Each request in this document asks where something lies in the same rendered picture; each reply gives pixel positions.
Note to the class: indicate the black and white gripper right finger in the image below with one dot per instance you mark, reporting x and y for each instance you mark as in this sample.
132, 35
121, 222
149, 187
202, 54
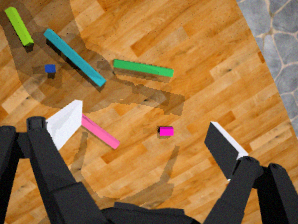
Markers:
278, 205

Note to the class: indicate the turquoise rod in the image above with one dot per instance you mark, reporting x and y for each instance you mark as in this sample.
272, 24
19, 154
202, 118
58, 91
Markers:
74, 57

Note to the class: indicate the small blue block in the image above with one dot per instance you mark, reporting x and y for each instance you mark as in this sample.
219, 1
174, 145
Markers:
50, 68

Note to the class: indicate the pink rod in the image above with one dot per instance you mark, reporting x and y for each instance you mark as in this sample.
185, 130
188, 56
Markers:
101, 133

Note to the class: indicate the short magenta rod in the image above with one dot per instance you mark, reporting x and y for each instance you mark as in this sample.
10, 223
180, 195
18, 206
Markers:
166, 131

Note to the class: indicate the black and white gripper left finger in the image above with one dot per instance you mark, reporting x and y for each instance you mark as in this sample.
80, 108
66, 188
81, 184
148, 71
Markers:
65, 200

